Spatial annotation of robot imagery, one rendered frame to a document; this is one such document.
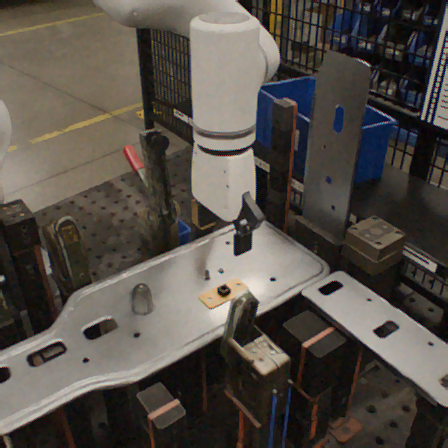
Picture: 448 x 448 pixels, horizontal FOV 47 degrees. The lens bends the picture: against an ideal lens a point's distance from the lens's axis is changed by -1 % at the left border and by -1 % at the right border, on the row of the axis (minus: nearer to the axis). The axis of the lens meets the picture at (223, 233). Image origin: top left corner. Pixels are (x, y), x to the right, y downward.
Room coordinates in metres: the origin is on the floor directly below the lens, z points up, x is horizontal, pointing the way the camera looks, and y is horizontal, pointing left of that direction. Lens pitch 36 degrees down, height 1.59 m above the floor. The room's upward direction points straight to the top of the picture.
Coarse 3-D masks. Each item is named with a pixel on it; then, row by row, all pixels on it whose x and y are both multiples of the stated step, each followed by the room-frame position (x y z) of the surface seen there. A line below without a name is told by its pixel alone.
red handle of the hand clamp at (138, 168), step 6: (126, 150) 0.89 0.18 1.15; (132, 150) 0.89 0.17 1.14; (126, 156) 0.89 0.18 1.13; (132, 156) 0.88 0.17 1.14; (132, 162) 0.87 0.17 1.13; (138, 162) 0.87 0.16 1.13; (132, 168) 0.87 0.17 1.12; (138, 168) 0.86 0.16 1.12; (138, 174) 0.86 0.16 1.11; (144, 174) 0.86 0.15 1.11; (144, 180) 0.85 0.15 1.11; (144, 186) 0.84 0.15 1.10; (162, 204) 0.81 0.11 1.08; (162, 210) 0.80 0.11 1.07; (168, 210) 0.81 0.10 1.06; (162, 216) 0.80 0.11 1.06
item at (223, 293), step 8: (232, 280) 0.68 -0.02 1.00; (240, 280) 0.68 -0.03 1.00; (216, 288) 0.66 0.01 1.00; (224, 288) 0.66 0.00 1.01; (232, 288) 0.66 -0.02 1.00; (240, 288) 0.66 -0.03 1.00; (248, 288) 0.66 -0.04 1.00; (200, 296) 0.64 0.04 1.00; (208, 296) 0.64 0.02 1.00; (216, 296) 0.64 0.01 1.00; (224, 296) 0.64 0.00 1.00; (232, 296) 0.64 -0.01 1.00; (208, 304) 0.62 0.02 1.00; (216, 304) 0.62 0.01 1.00
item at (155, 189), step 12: (144, 132) 0.82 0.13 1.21; (156, 132) 0.83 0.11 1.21; (144, 144) 0.81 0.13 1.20; (156, 144) 0.79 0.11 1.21; (168, 144) 0.80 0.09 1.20; (144, 156) 0.81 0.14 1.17; (156, 156) 0.82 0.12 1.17; (144, 168) 0.81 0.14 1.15; (156, 168) 0.82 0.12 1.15; (156, 180) 0.81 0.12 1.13; (168, 180) 0.81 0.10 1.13; (156, 192) 0.80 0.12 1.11; (168, 192) 0.81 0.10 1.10; (156, 204) 0.79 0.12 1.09; (168, 204) 0.81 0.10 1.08; (168, 216) 0.81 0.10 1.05
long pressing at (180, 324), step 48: (288, 240) 0.80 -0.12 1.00; (96, 288) 0.66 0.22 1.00; (192, 288) 0.67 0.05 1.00; (288, 288) 0.67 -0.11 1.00; (48, 336) 0.55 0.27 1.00; (144, 336) 0.56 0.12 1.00; (192, 336) 0.56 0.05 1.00; (0, 384) 0.46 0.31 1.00; (48, 384) 0.46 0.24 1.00; (96, 384) 0.47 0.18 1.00; (0, 432) 0.39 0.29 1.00
